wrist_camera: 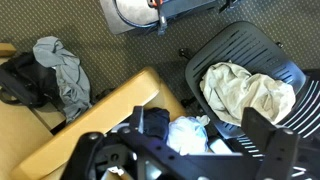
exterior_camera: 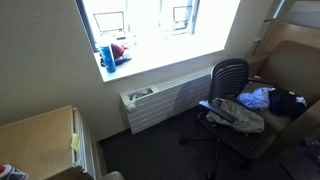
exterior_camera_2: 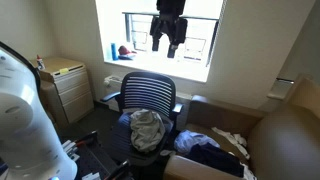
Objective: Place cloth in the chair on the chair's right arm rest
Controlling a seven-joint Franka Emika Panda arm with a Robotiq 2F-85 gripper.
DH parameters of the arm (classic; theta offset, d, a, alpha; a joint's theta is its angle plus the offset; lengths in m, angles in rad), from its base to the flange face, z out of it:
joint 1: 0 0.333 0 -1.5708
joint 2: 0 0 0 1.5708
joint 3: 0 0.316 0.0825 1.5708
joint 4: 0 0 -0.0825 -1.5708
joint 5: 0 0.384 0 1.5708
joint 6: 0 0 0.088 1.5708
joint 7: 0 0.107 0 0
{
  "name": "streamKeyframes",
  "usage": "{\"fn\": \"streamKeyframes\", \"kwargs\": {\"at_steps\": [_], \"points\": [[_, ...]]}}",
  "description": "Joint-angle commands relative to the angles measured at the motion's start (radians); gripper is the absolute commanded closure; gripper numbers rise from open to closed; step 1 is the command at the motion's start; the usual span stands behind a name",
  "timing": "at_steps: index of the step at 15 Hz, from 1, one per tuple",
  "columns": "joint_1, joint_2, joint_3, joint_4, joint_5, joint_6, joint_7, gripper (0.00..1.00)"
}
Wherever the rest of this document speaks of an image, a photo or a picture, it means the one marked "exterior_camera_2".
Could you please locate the white glue bottle red cap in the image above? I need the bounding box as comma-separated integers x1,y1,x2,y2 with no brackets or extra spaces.
35,54,46,71

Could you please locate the beige drawer cabinet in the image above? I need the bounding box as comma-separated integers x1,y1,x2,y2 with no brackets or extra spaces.
29,56,95,129

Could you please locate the blue water bottle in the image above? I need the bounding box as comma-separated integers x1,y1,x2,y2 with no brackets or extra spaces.
110,42,120,62

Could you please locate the dark blue folded item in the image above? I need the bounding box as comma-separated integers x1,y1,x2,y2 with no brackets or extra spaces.
117,53,137,61

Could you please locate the light blue cloth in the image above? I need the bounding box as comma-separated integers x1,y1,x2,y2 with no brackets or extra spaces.
173,129,221,156

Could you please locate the red handled tool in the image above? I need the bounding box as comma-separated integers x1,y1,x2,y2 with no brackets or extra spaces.
74,135,98,148

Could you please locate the dark navy cloth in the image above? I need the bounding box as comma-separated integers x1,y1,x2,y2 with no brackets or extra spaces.
185,142,245,179

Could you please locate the black mesh office chair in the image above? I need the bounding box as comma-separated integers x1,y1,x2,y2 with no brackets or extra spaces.
99,71,185,168

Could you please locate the white markers bundle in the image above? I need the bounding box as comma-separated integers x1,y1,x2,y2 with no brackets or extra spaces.
61,139,81,163

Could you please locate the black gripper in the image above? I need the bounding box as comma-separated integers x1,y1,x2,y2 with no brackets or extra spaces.
149,0,189,60

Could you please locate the white crumpled cloth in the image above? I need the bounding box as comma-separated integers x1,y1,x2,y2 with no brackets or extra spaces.
211,126,251,161

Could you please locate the grey cloth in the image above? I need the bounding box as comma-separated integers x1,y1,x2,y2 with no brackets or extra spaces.
129,108,167,154

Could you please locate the brown leather couch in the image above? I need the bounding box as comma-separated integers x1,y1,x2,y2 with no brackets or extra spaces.
163,74,320,180

